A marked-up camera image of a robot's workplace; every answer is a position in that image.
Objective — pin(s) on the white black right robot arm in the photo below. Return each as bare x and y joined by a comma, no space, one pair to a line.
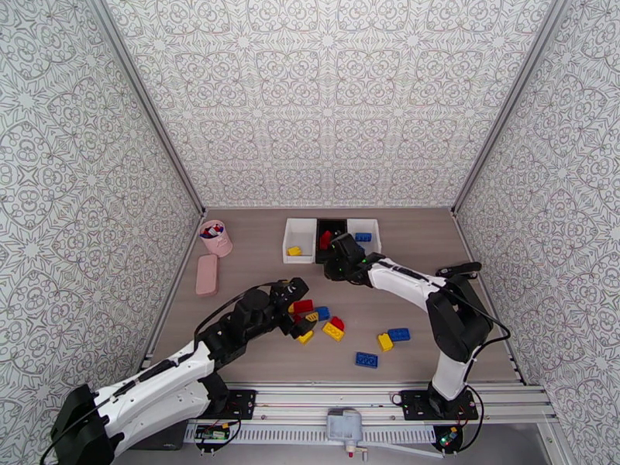
402,279

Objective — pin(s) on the black flat box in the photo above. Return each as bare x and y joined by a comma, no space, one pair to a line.
167,437

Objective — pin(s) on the aluminium frame post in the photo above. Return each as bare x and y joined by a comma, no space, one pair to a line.
510,90
142,90

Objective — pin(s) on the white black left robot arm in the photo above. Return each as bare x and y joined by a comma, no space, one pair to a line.
160,386

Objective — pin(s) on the black stapler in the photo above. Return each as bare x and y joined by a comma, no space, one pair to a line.
460,270

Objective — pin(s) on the white plastic bin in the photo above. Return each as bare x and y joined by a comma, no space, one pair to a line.
300,259
377,241

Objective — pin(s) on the wide aluminium base rail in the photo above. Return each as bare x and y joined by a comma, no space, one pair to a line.
315,398

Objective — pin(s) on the flat blue lego plate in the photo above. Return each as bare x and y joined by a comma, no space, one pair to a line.
366,360

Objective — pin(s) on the pink case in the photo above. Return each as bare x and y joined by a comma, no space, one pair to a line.
207,274

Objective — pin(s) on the grey plastic device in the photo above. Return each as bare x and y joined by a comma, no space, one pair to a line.
344,425

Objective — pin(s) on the black plastic bin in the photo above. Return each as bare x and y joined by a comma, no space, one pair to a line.
320,256

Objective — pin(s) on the aluminium table side rail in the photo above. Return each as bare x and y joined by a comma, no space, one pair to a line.
464,236
178,279

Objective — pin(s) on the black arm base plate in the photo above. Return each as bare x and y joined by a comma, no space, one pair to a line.
244,405
411,405

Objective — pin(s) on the circuit board with green light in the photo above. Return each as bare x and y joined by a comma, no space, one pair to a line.
448,437

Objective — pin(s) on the blue lego brick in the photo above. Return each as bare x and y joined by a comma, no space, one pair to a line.
322,313
399,335
363,237

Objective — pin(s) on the red lego brick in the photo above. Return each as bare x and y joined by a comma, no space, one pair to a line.
337,323
325,240
303,306

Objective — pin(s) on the pink cup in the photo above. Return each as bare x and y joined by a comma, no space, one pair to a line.
220,245

